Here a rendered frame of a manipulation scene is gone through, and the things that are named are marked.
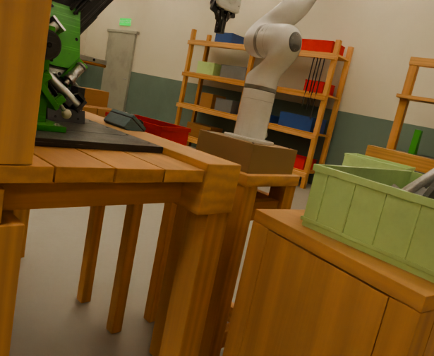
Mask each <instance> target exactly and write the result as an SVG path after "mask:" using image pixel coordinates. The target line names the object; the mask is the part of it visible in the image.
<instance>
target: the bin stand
mask: <svg viewBox="0 0 434 356"><path fill-rule="evenodd" d="M176 207H177V205H176V204H175V203H164V210H163V214H162V221H161V225H160V229H159V237H158V241H157V248H156V252H155V260H154V263H153V267H152V275H151V279H150V286H149V290H148V294H147V302H146V305H145V313H144V317H143V318H144V319H145V320H146V321H148V322H149V323H151V322H153V321H155V317H156V313H157V307H158V302H159V296H160V292H161V287H162V281H163V277H164V269H165V266H166V262H167V254H168V250H169V244H170V239H171V233H172V229H173V224H174V218H175V214H176ZM104 209H105V206H90V214H89V219H88V228H87V233H86V238H85V247H84V252H83V261H82V266H81V271H80V280H79V285H78V294H77V300H78V301H79V302H80V303H85V302H90V299H91V294H92V286H93V281H94V277H95V268H96V263H97V255H98V249H99V245H100V236H101V231H102V223H103V218H104ZM142 211H143V204H131V205H127V206H126V214H125V218H124V223H123V230H122V235H121V243H120V247H119V255H118V260H117V265H116V272H115V277H114V285H113V290H112V294H111V302H110V307H109V315H108V319H107V327H106V329H107V330H108V331H109V332H110V333H111V334H113V333H118V332H120V331H121V329H122V324H123V316H124V312H125V308H126V300H127V296H128V289H129V284H130V279H131V272H132V267H133V260H134V256H135V248H136V244H137V239H138V232H139V227H140V219H141V215H142Z"/></svg>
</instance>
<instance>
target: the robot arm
mask: <svg viewBox="0 0 434 356"><path fill-rule="evenodd" d="M315 2H316V0H283V1H282V2H281V3H279V4H278V5H277V6H275V7H274V8H273V9H272V10H271V11H269V12H268V13H266V14H265V15H264V16H263V17H261V18H260V19H259V20H257V21H256V22H255V23H254V24H252V26H251V27H249V29H248V30H247V32H246V34H245V36H244V40H243V44H244V47H245V49H246V51H247V52H248V53H249V54H250V55H251V56H252V57H256V58H263V59H264V60H263V61H262V62H261V63H260V64H258V65H257V66H256V67H255V68H254V69H252V70H251V71H249V72H248V74H247V76H246V80H245V84H244V88H243V93H242V97H241V103H240V107H239V113H238V116H237V120H236V126H235V129H234V132H233V133H231V132H224V135H225V136H229V137H232V138H237V139H241V140H244V141H250V142H253V143H259V144H264V145H269V146H273V145H274V143H273V142H271V141H266V140H265V138H267V128H268V124H269V121H270V115H271V112H272V106H273V103H274V100H275V94H276V91H277V85H278V82H279V80H280V78H281V76H282V75H283V73H284V72H285V71H286V70H287V69H288V68H289V67H290V66H291V65H292V64H293V62H294V61H295V60H296V58H297V56H298V55H299V53H300V51H301V45H302V37H301V33H300V31H299V30H298V28H296V27H295V26H294V25H295V24H297V23H298V22H299V21H300V20H301V19H302V18H303V17H304V16H305V15H306V14H307V13H308V12H309V11H310V9H311V8H312V6H313V5H314V3H315ZM240 5H241V0H210V10H211V11H212V12H214V14H215V20H216V23H215V30H214V32H215V33H217V34H224V30H225V25H226V22H228V20H229V19H230V18H235V14H237V13H239V9H240Z"/></svg>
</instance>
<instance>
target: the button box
mask: <svg viewBox="0 0 434 356"><path fill-rule="evenodd" d="M104 121H105V122H106V123H108V124H111V125H114V126H117V127H119V128H122V129H125V130H129V131H142V132H145V130H146V128H145V127H144V126H143V124H142V123H141V122H140V121H139V120H138V119H137V117H136V116H135V115H133V114H129V113H128V112H123V111H119V110H117V109H112V110H111V111H110V113H108V115H107V116H106V117H105V118H104Z"/></svg>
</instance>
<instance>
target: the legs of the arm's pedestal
mask: <svg viewBox="0 0 434 356"><path fill-rule="evenodd" d="M295 188H296V186H271V187H270V192H269V193H267V192H264V191H261V190H259V189H258V188H257V187H244V186H241V185H239V184H237V187H236V193H235V197H234V202H233V206H232V210H231V212H230V213H229V215H228V219H227V225H226V228H225V232H224V238H223V242H222V248H221V252H220V255H219V261H218V264H217V271H216V274H215V280H214V284H213V288H212V294H211V298H210V303H209V307H208V311H207V316H206V320H205V326H204V330H203V336H202V340H201V343H200V349H199V353H198V356H219V355H220V352H221V348H223V347H224V346H225V343H226V339H227V333H228V330H229V324H230V321H231V315H232V312H233V308H234V303H233V302H232V299H233V295H234V290H235V286H236V280H237V277H238V273H239V268H240V264H241V258H242V255H243V249H244V246H245V242H246V237H247V233H248V227H249V224H250V221H252V220H254V215H255V210H256V209H291V204H292V201H293V197H294V192H295ZM186 214H187V210H186V209H185V208H182V207H181V206H178V205H177V207H176V214H175V218H174V224H173V229H172V233H171V239H170V244H169V250H168V254H167V262H166V266H165V269H164V277H163V281H162V287H161V292H160V296H159V302H158V307H157V313H156V317H155V325H154V328H153V332H152V340H151V344H150V350H149V353H150V354H151V355H152V356H159V351H160V347H161V343H162V336H163V333H164V326H165V322H166V317H167V311H168V307H169V300H170V297H171V290H172V286H173V282H174V275H175V271H176V265H177V261H178V257H179V250H180V246H181V239H182V235H183V229H184V225H185V221H186ZM227 322H229V323H227Z"/></svg>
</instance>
